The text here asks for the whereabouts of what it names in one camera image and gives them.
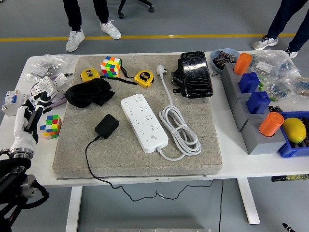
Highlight large colourful puzzle cube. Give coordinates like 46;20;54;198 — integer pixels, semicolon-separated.
100;56;122;78

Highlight plain yellow tape measure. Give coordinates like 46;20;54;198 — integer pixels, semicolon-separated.
80;69;100;84

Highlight black hanging cable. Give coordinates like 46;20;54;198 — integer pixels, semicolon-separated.
218;179;224;232

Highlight white circuit breaker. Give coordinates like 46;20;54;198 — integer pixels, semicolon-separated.
1;90;28;117

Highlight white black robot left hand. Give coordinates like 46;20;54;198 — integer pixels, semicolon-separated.
11;90;53;152

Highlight black plug with cord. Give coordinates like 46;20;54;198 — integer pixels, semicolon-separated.
84;114;215;203

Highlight clear bag of metal parts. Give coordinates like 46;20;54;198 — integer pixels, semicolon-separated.
25;54;78;78

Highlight light blue bowl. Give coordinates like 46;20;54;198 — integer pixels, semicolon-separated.
209;49;240;73

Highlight black cloth pouch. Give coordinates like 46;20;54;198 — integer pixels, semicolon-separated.
64;78;116;108

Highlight blue plastic bin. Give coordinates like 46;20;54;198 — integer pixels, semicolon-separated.
276;111;309;159

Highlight yellow tape measure with strap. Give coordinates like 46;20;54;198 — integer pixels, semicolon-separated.
120;64;155;89

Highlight small colourful puzzle cube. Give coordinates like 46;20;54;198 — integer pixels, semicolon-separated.
40;115;62;140

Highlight grey-brown mat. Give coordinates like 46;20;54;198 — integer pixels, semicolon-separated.
52;54;223;181

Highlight small black brown part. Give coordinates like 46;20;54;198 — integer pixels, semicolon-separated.
267;105;283;114

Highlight white power strip with cable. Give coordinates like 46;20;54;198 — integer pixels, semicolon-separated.
120;64;202;161

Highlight black office chair base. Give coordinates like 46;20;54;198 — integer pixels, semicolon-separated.
117;0;155;19

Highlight person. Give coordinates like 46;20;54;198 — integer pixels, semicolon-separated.
63;0;122;53
252;0;309;59

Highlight black table control panel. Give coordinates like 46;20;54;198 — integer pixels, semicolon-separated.
271;174;309;182

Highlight blue plastic block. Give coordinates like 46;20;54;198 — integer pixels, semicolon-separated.
238;72;260;94
246;91;271;115

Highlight purple tray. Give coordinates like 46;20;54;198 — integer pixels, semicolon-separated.
33;74;69;112

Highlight yellow lemon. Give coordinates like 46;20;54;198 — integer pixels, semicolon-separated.
282;117;307;144

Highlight orange cylinder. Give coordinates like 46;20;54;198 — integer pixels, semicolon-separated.
233;53;253;75
259;112;285;137

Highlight white table leg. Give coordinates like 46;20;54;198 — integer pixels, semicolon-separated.
65;186;83;232
237;178;261;225

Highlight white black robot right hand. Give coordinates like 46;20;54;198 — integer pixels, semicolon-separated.
281;222;296;232

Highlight black capacitors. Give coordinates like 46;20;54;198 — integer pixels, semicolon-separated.
213;50;239;66

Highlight glossy black case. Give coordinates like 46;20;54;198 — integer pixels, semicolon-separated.
180;51;214;99

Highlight black bracket device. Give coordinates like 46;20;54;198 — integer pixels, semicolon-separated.
170;58;186;94

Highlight grey holder block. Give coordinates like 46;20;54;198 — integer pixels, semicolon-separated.
221;63;253;111
231;96;271;133
240;115;288;156

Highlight large white socket module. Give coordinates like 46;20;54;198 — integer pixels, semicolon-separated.
30;76;58;97

